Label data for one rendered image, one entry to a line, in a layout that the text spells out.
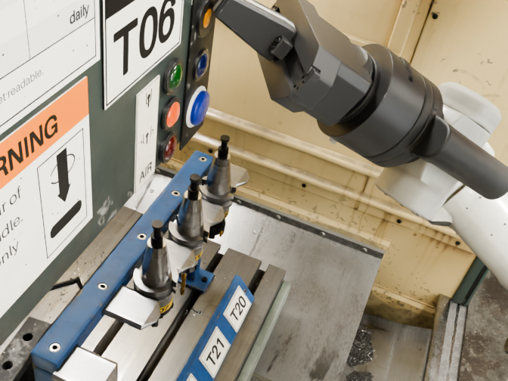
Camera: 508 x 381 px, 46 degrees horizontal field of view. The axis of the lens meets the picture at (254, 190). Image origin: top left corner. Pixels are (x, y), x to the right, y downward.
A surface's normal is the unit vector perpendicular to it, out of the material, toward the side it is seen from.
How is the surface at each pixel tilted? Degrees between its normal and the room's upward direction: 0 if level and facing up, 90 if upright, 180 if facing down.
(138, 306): 0
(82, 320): 0
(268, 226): 25
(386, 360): 8
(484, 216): 53
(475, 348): 0
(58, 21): 90
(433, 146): 60
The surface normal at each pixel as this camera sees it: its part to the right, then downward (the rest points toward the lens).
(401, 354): -0.13, -0.81
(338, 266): 0.00, -0.44
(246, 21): 0.15, 0.67
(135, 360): 0.15, -0.74
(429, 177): 0.36, 0.40
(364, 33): -0.36, 0.58
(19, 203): 0.92, 0.35
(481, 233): -0.59, 0.24
